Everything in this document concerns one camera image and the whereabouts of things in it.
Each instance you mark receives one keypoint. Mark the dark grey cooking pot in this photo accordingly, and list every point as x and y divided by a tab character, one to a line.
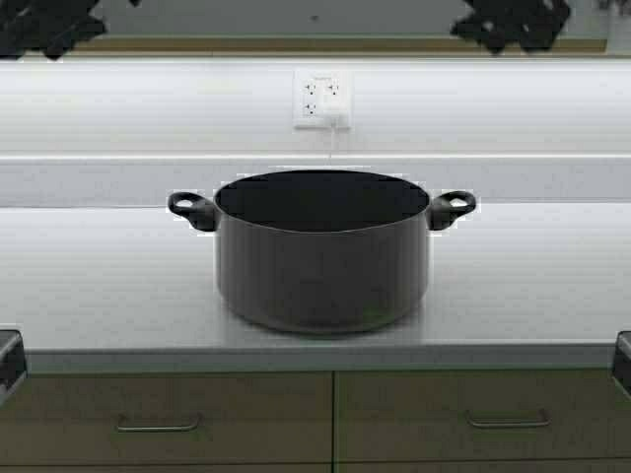
322	251

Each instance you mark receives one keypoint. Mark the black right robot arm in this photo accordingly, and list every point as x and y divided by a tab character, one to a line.
494	25

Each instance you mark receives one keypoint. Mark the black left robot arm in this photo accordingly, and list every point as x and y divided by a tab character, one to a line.
52	28

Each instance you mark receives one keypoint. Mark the white plug adapter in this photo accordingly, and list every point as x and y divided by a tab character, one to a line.
333	115

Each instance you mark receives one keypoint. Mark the right olive drawer front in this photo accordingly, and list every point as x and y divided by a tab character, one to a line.
391	417

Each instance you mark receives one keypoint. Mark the olive drawer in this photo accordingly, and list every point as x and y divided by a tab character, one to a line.
142	420
391	417

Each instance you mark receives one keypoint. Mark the left olive drawer front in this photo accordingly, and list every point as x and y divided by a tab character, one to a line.
142	420

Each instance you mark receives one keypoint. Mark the white wall outlet plate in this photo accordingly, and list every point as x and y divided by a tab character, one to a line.
313	88

